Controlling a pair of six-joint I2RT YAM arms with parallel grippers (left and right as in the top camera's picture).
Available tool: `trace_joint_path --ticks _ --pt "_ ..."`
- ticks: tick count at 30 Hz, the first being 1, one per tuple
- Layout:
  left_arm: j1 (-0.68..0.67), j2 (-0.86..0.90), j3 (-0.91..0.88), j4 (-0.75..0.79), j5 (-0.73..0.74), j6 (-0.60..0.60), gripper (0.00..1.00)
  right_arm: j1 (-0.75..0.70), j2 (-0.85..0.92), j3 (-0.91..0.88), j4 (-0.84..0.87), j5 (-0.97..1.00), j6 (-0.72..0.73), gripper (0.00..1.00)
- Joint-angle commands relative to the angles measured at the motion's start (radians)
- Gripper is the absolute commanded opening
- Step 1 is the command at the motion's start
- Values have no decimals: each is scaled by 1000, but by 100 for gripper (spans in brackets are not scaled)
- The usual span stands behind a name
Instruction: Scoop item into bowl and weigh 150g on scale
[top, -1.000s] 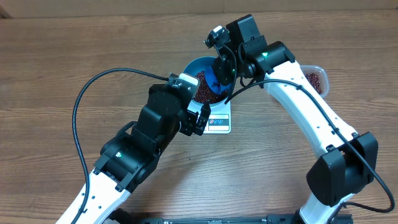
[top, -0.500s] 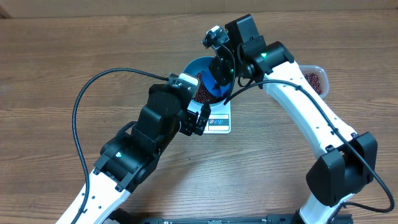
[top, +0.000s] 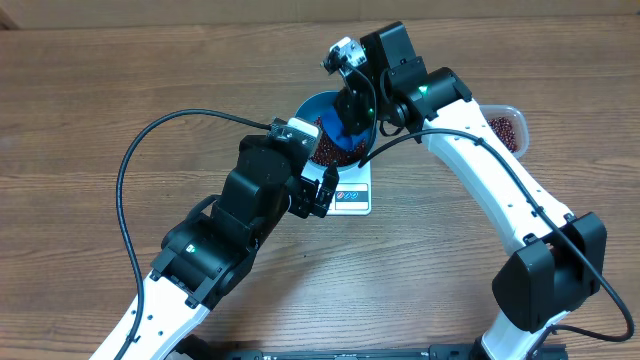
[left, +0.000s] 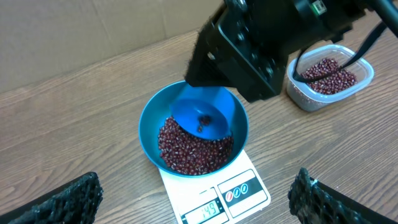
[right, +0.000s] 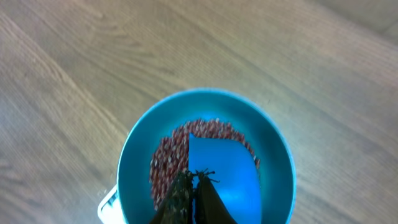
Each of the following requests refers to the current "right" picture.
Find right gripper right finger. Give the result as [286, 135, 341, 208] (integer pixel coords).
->
[195, 169, 237, 224]

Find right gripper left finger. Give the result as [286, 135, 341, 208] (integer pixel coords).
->
[149, 170, 193, 224]

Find blue plastic measuring scoop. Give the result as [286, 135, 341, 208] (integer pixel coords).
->
[188, 135, 262, 223]

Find teal blue bowl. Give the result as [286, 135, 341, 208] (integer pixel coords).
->
[116, 88, 296, 223]

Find red beans in bowl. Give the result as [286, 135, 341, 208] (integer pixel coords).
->
[149, 118, 261, 210]

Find white digital kitchen scale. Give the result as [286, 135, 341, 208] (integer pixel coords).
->
[97, 185, 127, 224]

